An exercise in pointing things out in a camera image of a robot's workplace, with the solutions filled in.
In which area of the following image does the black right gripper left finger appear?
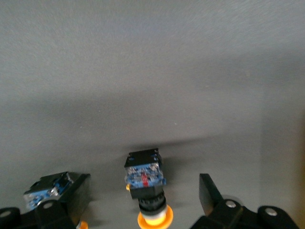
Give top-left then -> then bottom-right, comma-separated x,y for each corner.
0,174 -> 92,229

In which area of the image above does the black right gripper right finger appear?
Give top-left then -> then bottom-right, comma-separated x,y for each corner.
190,173 -> 300,229

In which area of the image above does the yellow push button black body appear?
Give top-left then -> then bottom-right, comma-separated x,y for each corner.
23,171 -> 89,229
123,147 -> 174,229

